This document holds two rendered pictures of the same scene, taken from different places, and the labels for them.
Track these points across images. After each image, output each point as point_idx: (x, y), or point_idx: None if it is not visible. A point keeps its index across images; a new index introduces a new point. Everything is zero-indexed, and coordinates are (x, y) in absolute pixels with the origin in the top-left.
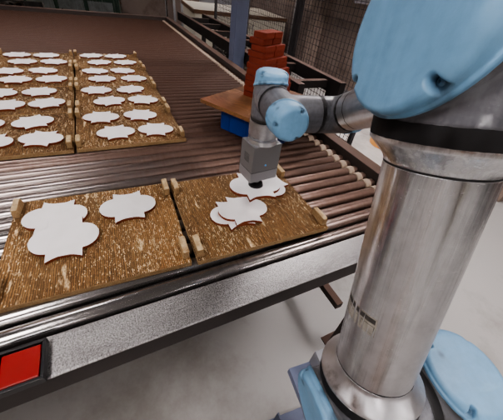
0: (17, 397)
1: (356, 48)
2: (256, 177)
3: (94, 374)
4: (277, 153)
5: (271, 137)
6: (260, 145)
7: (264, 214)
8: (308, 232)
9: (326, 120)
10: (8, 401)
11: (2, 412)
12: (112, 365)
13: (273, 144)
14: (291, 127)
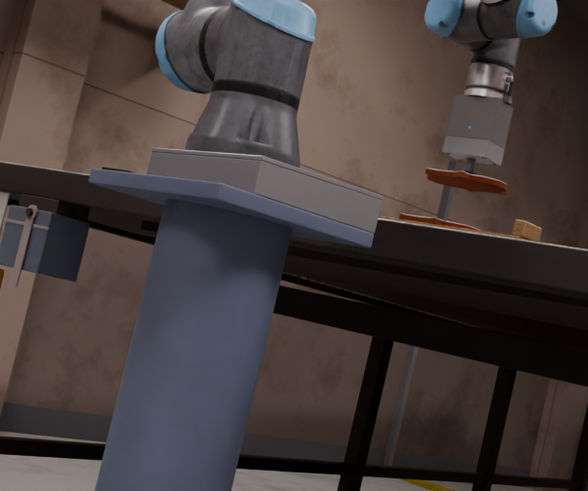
0: (107, 189)
1: None
2: (453, 143)
3: (144, 210)
4: (491, 113)
5: (478, 79)
6: (465, 93)
7: (455, 225)
8: (476, 230)
9: (481, 6)
10: (101, 189)
11: (91, 205)
12: (159, 208)
13: (481, 92)
14: (437, 10)
